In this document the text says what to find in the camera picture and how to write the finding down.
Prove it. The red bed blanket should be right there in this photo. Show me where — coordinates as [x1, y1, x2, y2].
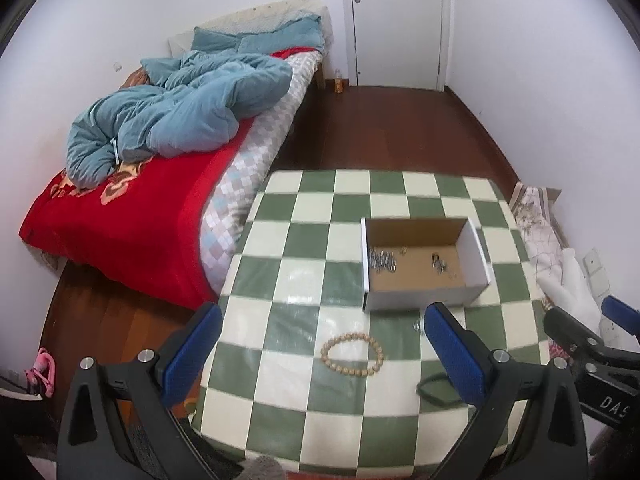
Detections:
[18, 46, 319, 311]

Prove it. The green checkered tablecloth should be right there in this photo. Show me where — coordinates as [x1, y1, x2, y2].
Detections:
[192, 170, 549, 479]

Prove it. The white power strip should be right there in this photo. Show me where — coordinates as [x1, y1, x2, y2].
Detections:
[581, 246, 637, 348]

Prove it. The white door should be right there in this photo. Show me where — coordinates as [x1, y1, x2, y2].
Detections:
[343, 0, 452, 92]

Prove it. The thin silver necklace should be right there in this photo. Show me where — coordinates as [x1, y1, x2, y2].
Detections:
[428, 252, 459, 281]

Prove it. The wooden bead bracelet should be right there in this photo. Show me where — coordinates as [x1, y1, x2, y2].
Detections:
[320, 332, 388, 380]

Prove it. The teal blue duvet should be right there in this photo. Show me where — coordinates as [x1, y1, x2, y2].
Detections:
[66, 14, 326, 190]

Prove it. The white plastic bag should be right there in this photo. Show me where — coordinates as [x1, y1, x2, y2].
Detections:
[537, 248, 602, 337]

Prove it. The floral fabric cloth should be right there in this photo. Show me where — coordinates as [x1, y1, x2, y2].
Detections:
[509, 182, 568, 283]

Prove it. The white cardboard box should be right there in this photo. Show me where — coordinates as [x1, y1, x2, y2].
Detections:
[360, 218, 491, 313]

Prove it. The thick silver chain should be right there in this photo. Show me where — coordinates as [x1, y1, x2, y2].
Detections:
[369, 247, 399, 274]

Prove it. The black hair band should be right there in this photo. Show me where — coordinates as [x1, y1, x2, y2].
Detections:
[416, 373, 462, 408]

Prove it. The small orange bottle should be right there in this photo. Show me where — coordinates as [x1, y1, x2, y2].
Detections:
[334, 70, 344, 94]

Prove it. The pink slipper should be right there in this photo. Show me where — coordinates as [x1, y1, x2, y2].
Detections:
[25, 348, 55, 398]

